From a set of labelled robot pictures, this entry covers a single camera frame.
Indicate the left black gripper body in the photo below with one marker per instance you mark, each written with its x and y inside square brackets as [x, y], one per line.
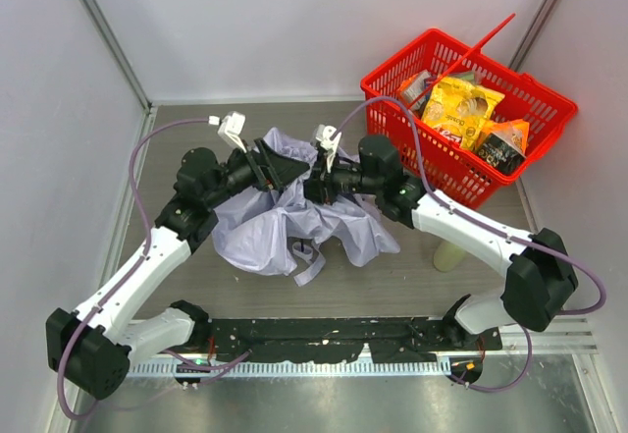
[260, 168]

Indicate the lavender folding umbrella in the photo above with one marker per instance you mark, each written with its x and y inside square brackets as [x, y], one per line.
[272, 233]

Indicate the red plastic shopping basket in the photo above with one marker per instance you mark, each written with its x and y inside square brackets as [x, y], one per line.
[462, 175]

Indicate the orange snack packet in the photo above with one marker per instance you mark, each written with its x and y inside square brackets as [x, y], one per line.
[411, 88]

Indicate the yellow chips bag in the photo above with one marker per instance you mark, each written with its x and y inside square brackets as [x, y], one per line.
[458, 110]

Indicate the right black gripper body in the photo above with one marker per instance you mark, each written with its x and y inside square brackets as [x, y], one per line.
[325, 178]

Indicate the black and orange snack bag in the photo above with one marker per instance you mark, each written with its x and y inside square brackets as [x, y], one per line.
[502, 145]

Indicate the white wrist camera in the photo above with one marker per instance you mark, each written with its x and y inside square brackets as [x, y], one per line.
[229, 129]
[327, 138]

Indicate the pale yellow bottle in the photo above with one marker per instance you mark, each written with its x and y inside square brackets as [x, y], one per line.
[448, 256]

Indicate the slotted cable duct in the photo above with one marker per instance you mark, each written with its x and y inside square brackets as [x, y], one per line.
[363, 366]

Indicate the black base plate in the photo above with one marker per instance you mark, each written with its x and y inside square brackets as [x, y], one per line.
[335, 340]

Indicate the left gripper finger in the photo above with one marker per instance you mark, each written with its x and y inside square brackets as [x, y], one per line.
[277, 165]
[281, 177]

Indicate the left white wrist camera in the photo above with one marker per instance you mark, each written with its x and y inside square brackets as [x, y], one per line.
[229, 129]

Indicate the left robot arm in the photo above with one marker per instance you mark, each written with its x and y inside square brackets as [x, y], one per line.
[96, 345]

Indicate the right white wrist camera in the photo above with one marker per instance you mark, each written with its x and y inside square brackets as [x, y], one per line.
[327, 138]

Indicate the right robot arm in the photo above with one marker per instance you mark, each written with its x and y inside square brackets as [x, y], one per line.
[537, 282]

